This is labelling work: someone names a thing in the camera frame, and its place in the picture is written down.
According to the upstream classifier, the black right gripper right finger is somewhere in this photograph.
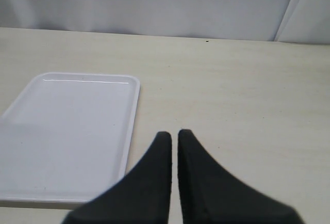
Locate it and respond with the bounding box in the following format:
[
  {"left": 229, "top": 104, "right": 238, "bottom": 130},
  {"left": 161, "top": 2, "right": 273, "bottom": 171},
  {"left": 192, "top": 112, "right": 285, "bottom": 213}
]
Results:
[{"left": 177, "top": 129, "right": 303, "bottom": 223}]

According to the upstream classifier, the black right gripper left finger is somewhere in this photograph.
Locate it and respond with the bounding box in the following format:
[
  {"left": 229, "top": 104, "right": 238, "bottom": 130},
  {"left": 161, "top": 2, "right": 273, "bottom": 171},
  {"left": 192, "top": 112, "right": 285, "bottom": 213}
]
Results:
[{"left": 63, "top": 132, "right": 172, "bottom": 223}]

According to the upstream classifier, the white plastic tray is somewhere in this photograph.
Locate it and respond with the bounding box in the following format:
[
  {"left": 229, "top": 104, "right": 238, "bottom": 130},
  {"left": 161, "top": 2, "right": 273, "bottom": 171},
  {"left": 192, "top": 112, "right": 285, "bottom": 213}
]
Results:
[{"left": 1, "top": 72, "right": 140, "bottom": 204}]

